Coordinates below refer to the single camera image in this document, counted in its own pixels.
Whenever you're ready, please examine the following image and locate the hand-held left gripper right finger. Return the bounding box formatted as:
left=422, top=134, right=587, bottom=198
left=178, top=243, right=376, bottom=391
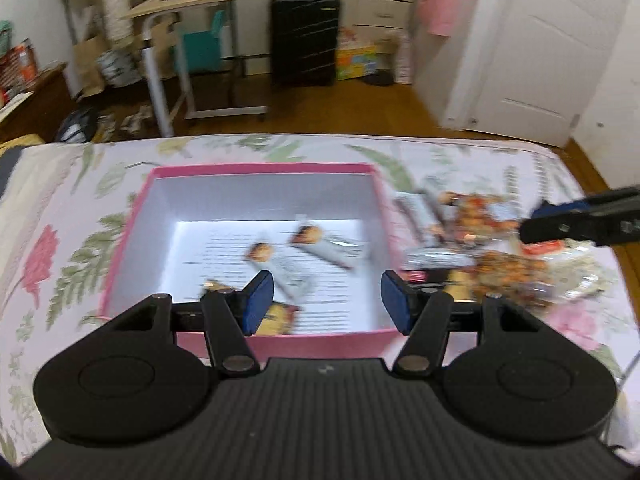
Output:
left=381, top=270, right=546, bottom=378

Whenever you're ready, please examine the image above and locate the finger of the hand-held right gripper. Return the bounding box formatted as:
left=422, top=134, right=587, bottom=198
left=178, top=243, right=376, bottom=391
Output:
left=519, top=207, right=640, bottom=248
left=531, top=187, right=640, bottom=219

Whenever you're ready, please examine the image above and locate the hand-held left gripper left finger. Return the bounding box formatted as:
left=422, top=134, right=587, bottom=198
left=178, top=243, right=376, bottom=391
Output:
left=102, top=270, right=275, bottom=377

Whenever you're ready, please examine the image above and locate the pink cardboard box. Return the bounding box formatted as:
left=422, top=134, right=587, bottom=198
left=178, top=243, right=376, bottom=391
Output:
left=97, top=161, right=401, bottom=361

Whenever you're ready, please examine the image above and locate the pile of assorted snack packs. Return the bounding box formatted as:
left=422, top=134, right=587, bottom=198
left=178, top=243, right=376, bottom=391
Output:
left=392, top=189, right=551, bottom=311

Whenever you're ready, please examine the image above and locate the white door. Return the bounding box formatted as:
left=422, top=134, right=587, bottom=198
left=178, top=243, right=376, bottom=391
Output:
left=440, top=0, right=635, bottom=149

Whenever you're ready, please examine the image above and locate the pink and white packet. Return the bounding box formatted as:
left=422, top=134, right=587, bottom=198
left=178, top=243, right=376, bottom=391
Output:
left=394, top=29, right=414, bottom=85

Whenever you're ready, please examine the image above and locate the floral bed sheet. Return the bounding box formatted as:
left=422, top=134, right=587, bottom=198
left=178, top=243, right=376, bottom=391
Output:
left=0, top=133, right=640, bottom=466

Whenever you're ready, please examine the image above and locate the pair of light shoes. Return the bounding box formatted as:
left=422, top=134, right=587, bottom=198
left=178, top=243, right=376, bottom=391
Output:
left=99, top=106, right=153, bottom=137

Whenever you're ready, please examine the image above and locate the pink garment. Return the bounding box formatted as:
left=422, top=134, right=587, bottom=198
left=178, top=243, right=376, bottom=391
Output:
left=416, top=0, right=462, bottom=37

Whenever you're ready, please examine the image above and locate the colourful cardboard box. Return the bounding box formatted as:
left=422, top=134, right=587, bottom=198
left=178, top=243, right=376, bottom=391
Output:
left=336, top=42, right=379, bottom=81

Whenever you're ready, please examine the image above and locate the black bag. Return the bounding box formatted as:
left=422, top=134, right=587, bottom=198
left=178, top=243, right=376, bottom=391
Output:
left=54, top=106, right=99, bottom=144

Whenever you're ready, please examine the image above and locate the teal bag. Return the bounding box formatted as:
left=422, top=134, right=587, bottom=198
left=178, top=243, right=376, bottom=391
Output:
left=180, top=10, right=236, bottom=74

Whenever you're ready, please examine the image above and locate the black suitcase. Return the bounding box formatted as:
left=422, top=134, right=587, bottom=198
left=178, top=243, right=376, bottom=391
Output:
left=270, top=0, right=342, bottom=89

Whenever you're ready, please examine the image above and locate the white patterned bag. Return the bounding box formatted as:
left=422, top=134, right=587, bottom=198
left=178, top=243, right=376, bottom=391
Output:
left=97, top=50, right=144, bottom=87

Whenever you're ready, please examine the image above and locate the brown paper bag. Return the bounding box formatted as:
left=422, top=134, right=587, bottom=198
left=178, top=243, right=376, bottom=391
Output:
left=71, top=19, right=177, bottom=99

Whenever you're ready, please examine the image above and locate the dark wooden cabinet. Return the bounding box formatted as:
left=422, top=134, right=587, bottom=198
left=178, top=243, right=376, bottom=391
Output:
left=0, top=62, right=77, bottom=144

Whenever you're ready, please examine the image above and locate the red printed box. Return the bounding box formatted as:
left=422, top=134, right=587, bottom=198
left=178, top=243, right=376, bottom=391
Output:
left=0, top=44, right=40, bottom=100

